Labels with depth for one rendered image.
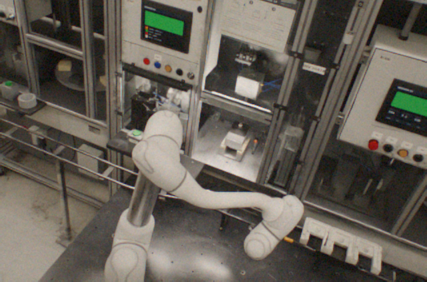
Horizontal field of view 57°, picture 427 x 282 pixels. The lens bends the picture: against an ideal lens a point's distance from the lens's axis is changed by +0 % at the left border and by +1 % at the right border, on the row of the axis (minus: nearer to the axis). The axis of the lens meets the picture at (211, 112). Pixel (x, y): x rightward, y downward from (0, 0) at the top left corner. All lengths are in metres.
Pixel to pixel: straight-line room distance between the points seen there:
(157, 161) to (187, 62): 0.70
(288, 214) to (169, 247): 0.73
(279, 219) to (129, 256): 0.62
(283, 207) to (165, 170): 0.52
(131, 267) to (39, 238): 1.42
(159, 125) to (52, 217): 1.85
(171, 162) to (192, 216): 0.92
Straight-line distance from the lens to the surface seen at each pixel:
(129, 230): 1.79
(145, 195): 1.63
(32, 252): 2.98
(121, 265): 1.71
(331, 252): 2.02
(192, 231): 2.15
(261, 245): 1.57
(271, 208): 1.56
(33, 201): 3.26
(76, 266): 2.04
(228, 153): 2.25
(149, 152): 1.29
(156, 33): 1.87
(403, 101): 1.70
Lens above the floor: 2.38
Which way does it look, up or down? 35 degrees down
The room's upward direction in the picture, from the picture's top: 9 degrees clockwise
